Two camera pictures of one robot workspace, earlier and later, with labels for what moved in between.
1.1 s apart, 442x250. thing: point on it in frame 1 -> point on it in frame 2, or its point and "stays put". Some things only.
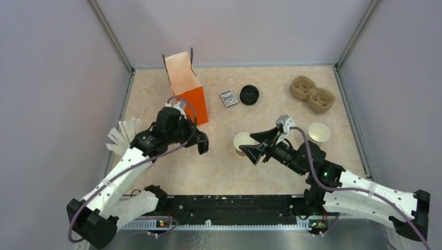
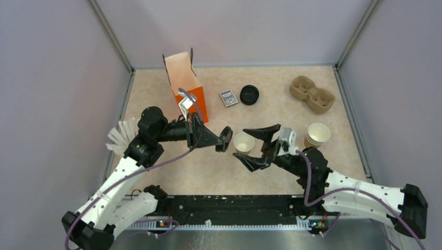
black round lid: [249, 95] stays put
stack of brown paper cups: [318, 133] stays put
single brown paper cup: [242, 138] stays put
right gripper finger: [254, 151] -> [253, 163]
